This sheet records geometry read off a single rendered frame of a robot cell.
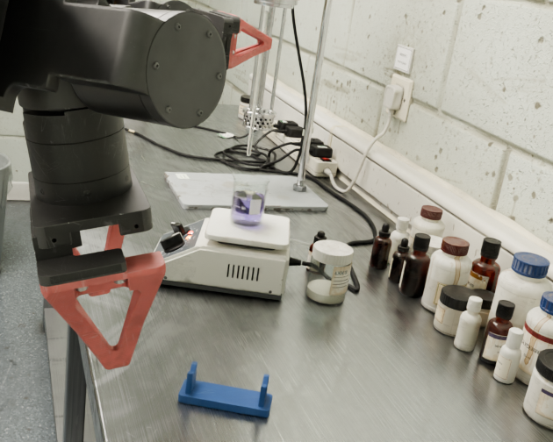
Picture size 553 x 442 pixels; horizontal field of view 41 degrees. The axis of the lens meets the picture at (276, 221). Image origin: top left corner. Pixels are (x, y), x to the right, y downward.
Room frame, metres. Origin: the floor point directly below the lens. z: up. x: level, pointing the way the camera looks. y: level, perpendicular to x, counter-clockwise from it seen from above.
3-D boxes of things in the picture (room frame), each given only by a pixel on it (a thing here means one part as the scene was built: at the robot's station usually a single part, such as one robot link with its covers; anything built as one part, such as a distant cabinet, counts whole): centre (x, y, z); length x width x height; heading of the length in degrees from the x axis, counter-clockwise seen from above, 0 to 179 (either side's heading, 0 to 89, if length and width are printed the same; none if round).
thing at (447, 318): (0.94, -0.27, 0.78); 0.05 x 0.05 x 0.06
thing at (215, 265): (1.01, 0.06, 0.79); 0.22 x 0.13 x 0.08; 91
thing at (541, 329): (0.84, -0.36, 0.81); 0.06 x 0.06 x 0.11
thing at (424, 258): (1.05, -0.22, 0.80); 0.04 x 0.04 x 0.10
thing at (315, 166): (1.81, -0.02, 0.77); 0.40 x 0.06 x 0.04; 22
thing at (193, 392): (0.69, 0.03, 0.77); 0.10 x 0.03 x 0.04; 87
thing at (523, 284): (0.93, -0.35, 0.81); 0.07 x 0.07 x 0.13
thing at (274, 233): (1.01, 0.04, 0.83); 0.12 x 0.12 x 0.01; 1
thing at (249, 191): (1.02, 0.05, 0.87); 0.06 x 0.05 x 0.08; 57
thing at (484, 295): (0.98, -0.31, 0.77); 0.04 x 0.04 x 0.04
